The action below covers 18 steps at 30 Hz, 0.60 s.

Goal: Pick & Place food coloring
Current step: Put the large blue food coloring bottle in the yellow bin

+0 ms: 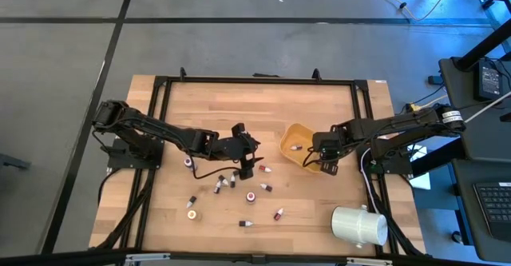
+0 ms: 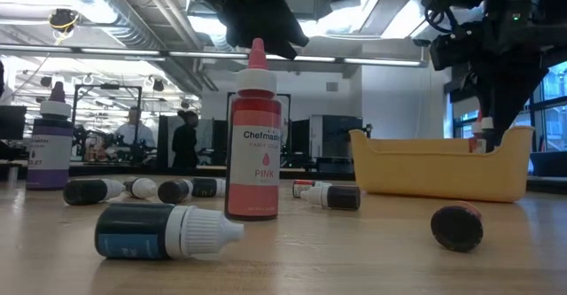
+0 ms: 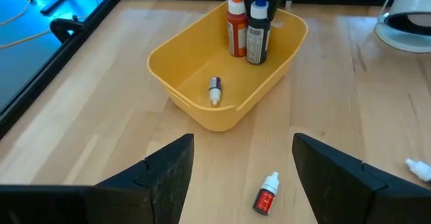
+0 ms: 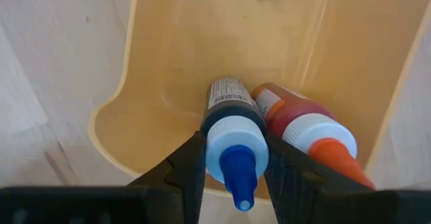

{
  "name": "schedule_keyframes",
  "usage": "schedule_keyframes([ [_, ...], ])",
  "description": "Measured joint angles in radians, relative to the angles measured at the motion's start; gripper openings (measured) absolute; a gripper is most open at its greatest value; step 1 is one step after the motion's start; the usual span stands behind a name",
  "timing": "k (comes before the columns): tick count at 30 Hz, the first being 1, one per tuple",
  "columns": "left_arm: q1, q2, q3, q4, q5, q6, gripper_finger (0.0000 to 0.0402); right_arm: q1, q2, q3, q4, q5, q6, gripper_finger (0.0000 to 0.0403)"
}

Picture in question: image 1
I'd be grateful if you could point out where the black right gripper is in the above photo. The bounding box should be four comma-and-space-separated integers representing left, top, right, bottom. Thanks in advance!
311, 130, 341, 177

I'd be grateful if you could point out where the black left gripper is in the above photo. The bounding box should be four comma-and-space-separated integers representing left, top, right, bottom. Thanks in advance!
217, 122, 265, 181

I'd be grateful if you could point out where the yellow plastic bin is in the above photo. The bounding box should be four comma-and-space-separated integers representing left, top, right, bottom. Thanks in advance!
278, 122, 323, 175

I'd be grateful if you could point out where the white cylindrical canister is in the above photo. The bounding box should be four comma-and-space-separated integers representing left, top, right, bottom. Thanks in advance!
330, 204, 390, 248

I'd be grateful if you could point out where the white paper sheet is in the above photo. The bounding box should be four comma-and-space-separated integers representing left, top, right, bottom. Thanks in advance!
407, 144, 433, 191

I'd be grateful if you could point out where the black desk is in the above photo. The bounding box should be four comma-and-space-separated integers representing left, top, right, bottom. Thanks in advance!
438, 56, 511, 264

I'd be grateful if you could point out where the black keyboard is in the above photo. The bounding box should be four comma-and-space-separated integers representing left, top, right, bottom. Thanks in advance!
473, 181, 511, 240

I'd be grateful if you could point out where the black power adapter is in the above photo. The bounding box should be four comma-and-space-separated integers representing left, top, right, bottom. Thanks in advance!
473, 58, 505, 101

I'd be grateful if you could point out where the black rig crossbar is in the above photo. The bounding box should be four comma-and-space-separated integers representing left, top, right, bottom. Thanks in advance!
0, 248, 511, 266

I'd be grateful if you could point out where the grey chair base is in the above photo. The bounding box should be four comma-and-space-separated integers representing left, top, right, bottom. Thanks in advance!
0, 153, 31, 171

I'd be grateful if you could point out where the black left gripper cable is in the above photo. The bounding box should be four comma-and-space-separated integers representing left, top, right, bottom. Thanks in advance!
189, 160, 243, 181

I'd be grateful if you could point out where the thin white cable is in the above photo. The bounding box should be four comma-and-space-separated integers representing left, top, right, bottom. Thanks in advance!
359, 148, 381, 216

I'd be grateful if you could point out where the black cable bundle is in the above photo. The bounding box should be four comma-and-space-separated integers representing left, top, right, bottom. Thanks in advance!
361, 165, 426, 258
95, 168, 156, 252

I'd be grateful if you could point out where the silver bracket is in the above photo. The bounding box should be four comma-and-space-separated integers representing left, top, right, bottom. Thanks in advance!
124, 252, 172, 264
345, 256, 394, 266

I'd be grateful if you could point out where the grey desk cable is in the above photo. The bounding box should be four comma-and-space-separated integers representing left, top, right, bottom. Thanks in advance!
464, 91, 511, 124

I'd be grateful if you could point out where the yellow floor cable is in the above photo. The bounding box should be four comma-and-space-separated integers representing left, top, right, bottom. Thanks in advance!
354, 0, 458, 22

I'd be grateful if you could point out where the black diagonal post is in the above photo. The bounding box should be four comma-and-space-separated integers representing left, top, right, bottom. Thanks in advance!
456, 28, 511, 72

